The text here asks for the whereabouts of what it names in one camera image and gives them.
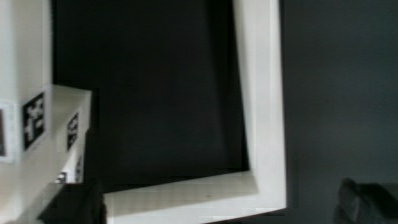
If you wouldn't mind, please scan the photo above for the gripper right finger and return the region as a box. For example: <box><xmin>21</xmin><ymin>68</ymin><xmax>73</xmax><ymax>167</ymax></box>
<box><xmin>332</xmin><ymin>178</ymin><xmax>398</xmax><ymax>224</ymax></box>

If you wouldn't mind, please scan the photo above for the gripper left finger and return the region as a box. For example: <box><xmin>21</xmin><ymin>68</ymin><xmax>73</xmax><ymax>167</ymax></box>
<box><xmin>37</xmin><ymin>180</ymin><xmax>106</xmax><ymax>224</ymax></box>

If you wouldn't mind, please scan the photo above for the white chair leg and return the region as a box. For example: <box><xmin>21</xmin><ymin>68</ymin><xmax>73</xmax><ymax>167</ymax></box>
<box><xmin>23</xmin><ymin>84</ymin><xmax>94</xmax><ymax>224</ymax></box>
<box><xmin>0</xmin><ymin>0</ymin><xmax>51</xmax><ymax>224</ymax></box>

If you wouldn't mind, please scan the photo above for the white U-shaped obstacle fence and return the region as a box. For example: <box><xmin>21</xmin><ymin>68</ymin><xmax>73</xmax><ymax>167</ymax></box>
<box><xmin>105</xmin><ymin>0</ymin><xmax>286</xmax><ymax>224</ymax></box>

